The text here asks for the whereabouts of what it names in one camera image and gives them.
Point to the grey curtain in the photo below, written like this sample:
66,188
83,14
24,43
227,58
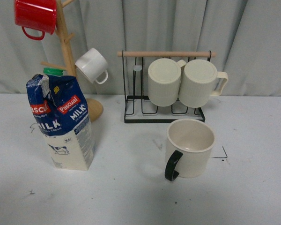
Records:
244,34

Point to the white enamel mug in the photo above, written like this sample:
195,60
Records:
93,66

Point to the cream ribbed mug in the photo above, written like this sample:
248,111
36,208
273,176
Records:
164,78
200,80

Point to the wooden mug tree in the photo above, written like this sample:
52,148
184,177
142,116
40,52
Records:
95,108

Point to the black wire cup rack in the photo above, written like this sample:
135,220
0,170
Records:
138,108

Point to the cream ribbed mug left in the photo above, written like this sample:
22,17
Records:
164,78

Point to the red enamel mug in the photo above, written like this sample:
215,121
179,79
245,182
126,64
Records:
40,15

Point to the cream mug with black handle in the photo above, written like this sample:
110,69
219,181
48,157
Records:
188,148

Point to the blue white milk carton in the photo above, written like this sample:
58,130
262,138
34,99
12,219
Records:
61,112

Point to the cream ribbed mug right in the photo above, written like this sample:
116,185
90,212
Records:
200,80

